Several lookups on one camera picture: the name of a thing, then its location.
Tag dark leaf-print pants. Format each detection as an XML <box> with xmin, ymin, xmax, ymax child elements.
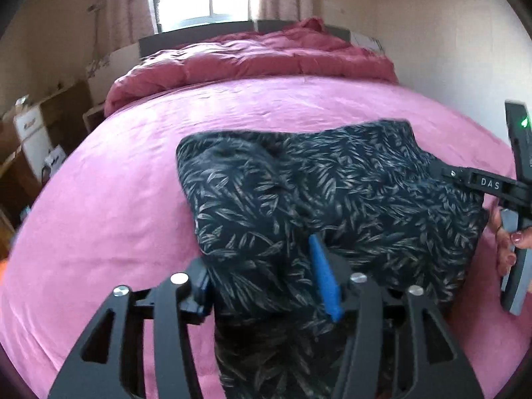
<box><xmin>177</xmin><ymin>120</ymin><xmax>489</xmax><ymax>399</ymax></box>

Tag pink bed sheet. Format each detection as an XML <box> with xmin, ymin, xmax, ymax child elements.
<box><xmin>0</xmin><ymin>75</ymin><xmax>532</xmax><ymax>399</ymax></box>

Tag wooden desk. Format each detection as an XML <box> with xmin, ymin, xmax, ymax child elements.
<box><xmin>0</xmin><ymin>149</ymin><xmax>43</xmax><ymax>234</ymax></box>

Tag pink duvet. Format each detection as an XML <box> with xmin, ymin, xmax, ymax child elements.
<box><xmin>104</xmin><ymin>17</ymin><xmax>400</xmax><ymax>117</ymax></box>

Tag grey headboard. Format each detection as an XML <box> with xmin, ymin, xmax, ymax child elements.
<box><xmin>109</xmin><ymin>19</ymin><xmax>383</xmax><ymax>76</ymax></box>

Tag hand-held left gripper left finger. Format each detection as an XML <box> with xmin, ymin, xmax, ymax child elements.
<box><xmin>48</xmin><ymin>259</ymin><xmax>215</xmax><ymax>399</ymax></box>

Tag small printed box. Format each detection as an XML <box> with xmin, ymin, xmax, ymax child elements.
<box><xmin>41</xmin><ymin>145</ymin><xmax>68</xmax><ymax>184</ymax></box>

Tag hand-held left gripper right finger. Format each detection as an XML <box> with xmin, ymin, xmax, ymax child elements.
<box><xmin>308</xmin><ymin>233</ymin><xmax>485</xmax><ymax>399</ymax></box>

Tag white box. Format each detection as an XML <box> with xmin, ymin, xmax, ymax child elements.
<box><xmin>12</xmin><ymin>100</ymin><xmax>53</xmax><ymax>184</ymax></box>

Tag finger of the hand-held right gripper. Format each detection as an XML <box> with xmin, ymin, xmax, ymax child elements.
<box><xmin>428</xmin><ymin>163</ymin><xmax>471</xmax><ymax>190</ymax></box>

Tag person's right hand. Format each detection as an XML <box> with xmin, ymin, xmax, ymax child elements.
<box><xmin>488</xmin><ymin>207</ymin><xmax>532</xmax><ymax>278</ymax></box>

